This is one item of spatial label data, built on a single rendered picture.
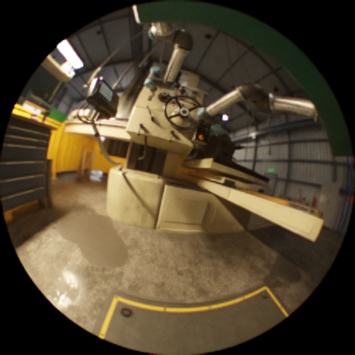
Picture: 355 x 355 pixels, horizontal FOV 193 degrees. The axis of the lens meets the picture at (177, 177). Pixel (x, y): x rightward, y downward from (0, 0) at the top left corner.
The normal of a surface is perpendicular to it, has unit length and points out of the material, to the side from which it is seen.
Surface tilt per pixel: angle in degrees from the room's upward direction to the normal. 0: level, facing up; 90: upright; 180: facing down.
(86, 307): 0
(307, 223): 90
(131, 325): 0
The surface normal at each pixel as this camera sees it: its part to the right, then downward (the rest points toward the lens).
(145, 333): 0.22, -0.97
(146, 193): 0.20, 0.11
